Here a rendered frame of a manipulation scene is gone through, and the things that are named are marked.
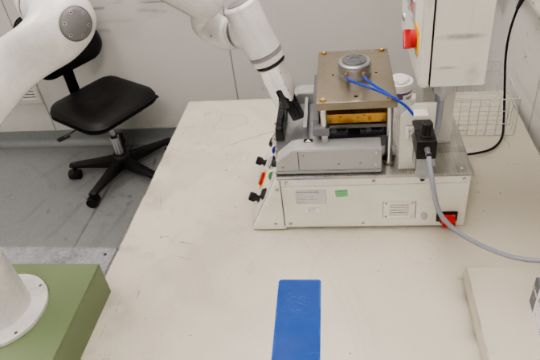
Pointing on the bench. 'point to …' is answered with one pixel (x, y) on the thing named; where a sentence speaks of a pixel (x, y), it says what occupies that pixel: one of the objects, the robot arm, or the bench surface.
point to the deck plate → (445, 165)
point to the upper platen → (357, 118)
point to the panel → (266, 182)
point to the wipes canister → (403, 86)
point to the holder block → (360, 134)
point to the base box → (363, 202)
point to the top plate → (356, 80)
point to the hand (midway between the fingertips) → (296, 112)
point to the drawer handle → (280, 122)
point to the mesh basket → (488, 109)
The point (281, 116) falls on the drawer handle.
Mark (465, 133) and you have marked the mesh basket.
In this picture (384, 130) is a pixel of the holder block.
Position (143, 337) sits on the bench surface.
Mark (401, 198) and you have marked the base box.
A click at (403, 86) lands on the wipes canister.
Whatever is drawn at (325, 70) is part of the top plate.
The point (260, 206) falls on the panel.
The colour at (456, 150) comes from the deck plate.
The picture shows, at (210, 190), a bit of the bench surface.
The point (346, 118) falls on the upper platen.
